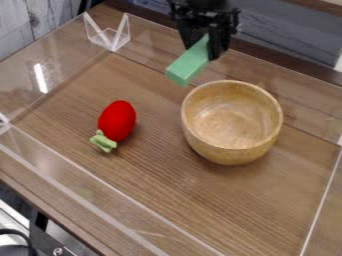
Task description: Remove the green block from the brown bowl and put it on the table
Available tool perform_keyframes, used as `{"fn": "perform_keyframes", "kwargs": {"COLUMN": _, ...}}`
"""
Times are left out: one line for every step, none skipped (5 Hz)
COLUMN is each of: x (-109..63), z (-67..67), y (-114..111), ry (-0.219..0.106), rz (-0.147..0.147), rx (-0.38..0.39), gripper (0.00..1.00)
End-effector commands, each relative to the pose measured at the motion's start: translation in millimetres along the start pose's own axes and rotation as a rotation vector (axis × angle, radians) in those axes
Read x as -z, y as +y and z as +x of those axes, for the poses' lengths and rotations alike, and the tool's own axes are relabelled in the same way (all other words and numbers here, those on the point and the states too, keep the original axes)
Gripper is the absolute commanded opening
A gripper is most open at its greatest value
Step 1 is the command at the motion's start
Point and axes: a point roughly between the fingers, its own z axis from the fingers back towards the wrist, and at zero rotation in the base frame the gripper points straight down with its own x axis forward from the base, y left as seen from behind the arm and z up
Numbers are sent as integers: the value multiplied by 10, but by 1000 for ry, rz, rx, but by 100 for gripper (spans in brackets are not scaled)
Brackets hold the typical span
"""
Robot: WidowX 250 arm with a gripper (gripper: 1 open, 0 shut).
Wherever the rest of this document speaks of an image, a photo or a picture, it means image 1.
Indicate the clear acrylic tray wall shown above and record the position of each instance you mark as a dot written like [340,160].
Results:
[151,199]

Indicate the red plush strawberry toy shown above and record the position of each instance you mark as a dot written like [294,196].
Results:
[115,125]

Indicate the clear acrylic corner bracket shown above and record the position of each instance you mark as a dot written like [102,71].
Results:
[109,38]

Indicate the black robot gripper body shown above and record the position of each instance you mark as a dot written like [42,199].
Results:
[197,14]

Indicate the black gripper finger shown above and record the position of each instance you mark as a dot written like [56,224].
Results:
[191,33]
[219,35]

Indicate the brown wooden bowl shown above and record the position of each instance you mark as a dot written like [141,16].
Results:
[231,121]

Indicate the green rectangular block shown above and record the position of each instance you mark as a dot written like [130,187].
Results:
[189,65]

